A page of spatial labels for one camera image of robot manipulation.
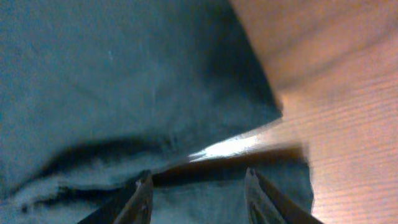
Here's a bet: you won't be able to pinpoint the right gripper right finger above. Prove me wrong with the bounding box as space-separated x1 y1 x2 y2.
244 168 322 224

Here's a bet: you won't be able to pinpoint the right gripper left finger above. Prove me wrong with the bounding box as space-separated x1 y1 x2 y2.
78 170 154 224

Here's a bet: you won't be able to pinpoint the black shorts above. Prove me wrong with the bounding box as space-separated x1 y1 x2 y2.
1 0 313 223

